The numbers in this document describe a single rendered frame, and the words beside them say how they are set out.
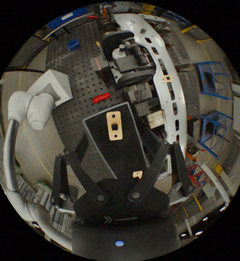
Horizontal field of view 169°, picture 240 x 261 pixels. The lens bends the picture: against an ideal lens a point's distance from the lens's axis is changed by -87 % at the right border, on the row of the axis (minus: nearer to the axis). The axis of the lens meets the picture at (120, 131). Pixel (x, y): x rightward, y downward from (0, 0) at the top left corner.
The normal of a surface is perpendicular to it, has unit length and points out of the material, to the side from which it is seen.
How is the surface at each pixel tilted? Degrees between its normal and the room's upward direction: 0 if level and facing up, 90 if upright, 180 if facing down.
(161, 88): 0
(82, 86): 0
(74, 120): 0
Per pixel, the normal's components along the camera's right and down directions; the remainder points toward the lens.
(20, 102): 0.84, -0.29
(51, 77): 0.22, 0.89
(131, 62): 0.07, 0.37
